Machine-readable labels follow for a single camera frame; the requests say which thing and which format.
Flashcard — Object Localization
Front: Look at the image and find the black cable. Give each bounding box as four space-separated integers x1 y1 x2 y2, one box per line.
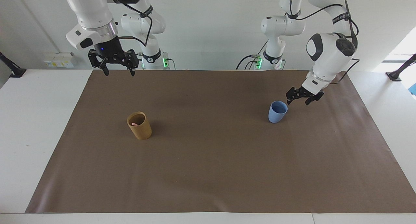
331 58 360 85
285 0 360 51
236 40 269 70
116 1 154 47

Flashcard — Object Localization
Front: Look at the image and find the blue cup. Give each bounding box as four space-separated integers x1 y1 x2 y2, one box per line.
268 100 289 124

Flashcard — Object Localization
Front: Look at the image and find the brown cup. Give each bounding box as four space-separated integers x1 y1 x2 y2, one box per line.
126 111 152 140

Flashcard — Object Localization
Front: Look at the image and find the white wall socket box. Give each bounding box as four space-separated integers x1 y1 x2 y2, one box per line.
44 52 75 69

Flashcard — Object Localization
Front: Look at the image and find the black stand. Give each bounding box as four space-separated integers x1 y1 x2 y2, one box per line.
385 54 416 82
0 51 27 78

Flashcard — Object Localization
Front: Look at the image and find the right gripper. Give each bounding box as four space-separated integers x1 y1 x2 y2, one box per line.
87 36 140 77

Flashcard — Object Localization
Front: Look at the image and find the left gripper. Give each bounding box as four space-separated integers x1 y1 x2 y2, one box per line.
286 86 325 106

